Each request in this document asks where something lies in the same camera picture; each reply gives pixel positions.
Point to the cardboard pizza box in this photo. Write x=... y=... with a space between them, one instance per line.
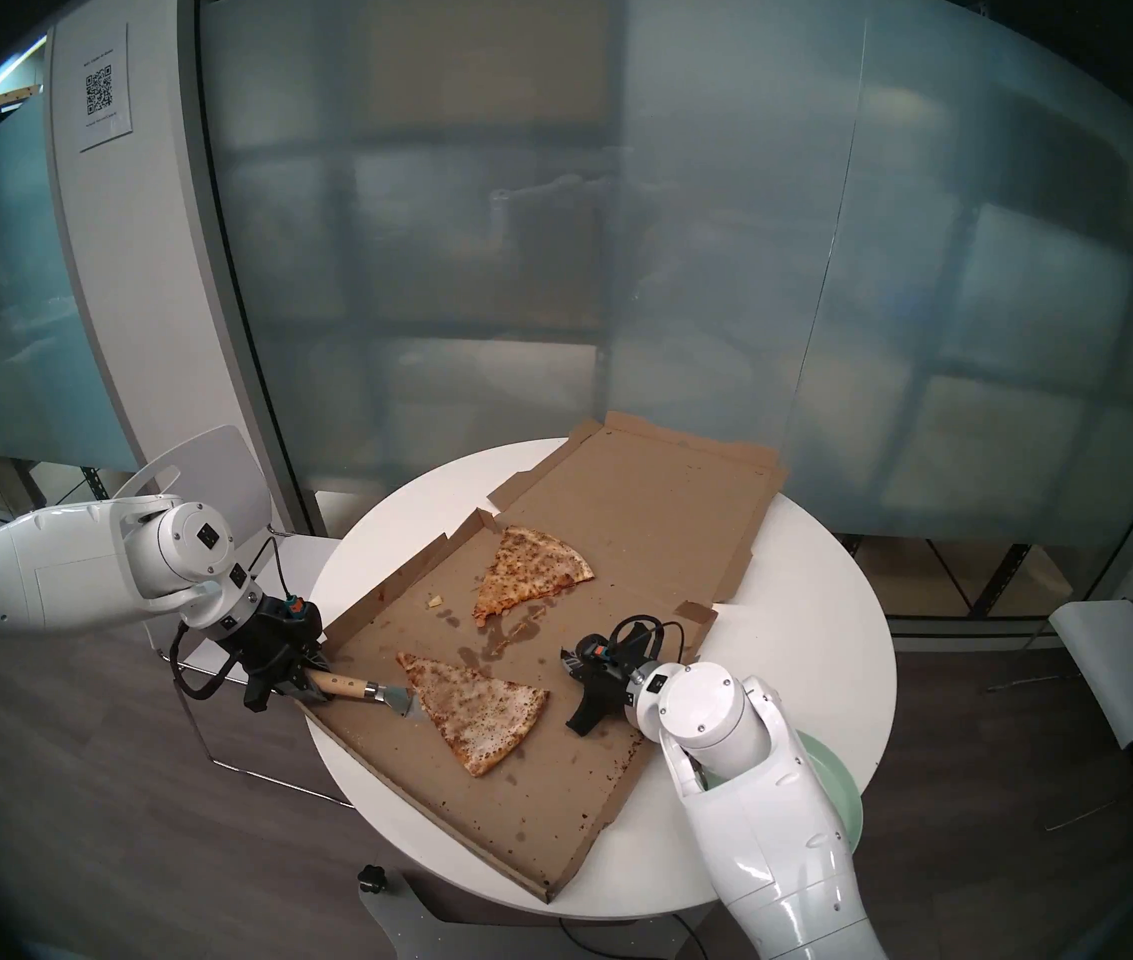
x=646 y=508

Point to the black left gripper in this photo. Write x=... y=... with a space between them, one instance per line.
x=276 y=638

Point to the black knob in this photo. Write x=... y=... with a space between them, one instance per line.
x=372 y=878

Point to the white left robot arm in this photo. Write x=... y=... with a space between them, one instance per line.
x=46 y=578

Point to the white chair with black legs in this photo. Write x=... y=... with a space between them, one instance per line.
x=1111 y=668

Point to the black metal shelf upright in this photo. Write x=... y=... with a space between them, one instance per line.
x=94 y=483
x=998 y=580

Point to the pale green plate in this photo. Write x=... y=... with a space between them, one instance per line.
x=841 y=778

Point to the browned pizza slice bitten tip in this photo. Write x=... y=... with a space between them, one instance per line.
x=531 y=568

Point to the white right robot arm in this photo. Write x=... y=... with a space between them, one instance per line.
x=726 y=718

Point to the pale cheese pizza slice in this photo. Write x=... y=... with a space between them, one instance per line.
x=476 y=713

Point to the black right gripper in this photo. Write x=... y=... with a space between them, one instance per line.
x=616 y=673

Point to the paper sign with QR code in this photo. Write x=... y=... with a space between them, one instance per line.
x=101 y=93

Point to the wooden board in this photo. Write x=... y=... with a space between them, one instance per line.
x=11 y=96

